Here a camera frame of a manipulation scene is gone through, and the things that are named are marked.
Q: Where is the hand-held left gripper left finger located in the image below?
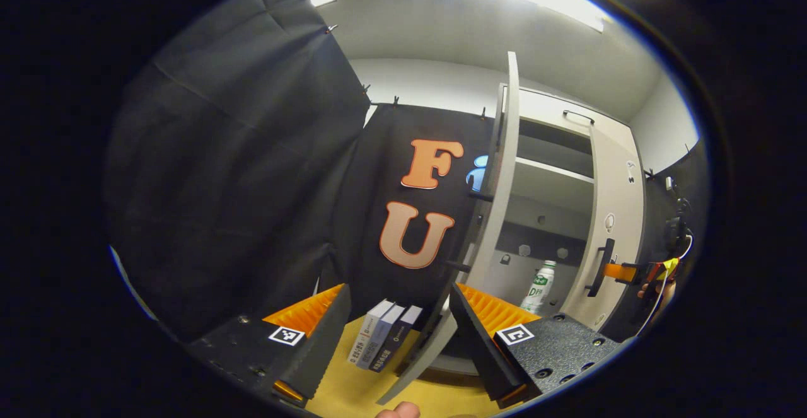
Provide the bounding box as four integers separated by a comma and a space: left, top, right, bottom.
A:
186, 282, 352, 409

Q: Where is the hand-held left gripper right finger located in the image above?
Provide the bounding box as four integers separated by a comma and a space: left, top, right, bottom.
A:
449, 281, 622, 409

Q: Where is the white bottle with green label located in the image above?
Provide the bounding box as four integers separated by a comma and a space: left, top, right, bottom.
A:
520, 260, 557, 315

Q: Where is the black door handle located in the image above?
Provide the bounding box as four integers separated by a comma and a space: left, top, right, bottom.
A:
584, 237, 615, 298
441, 190, 496, 275

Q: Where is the blue grey box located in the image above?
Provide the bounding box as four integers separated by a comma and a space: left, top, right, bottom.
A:
356, 305, 406, 370

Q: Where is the white cabinet drawer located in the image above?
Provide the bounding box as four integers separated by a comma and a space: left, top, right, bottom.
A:
504, 85, 633, 148

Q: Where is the black backdrop cloth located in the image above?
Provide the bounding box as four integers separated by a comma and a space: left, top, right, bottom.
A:
104, 0, 710, 343

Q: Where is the white cabinet door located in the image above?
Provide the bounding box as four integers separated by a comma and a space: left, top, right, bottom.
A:
377, 51, 521, 406
560, 122, 647, 334

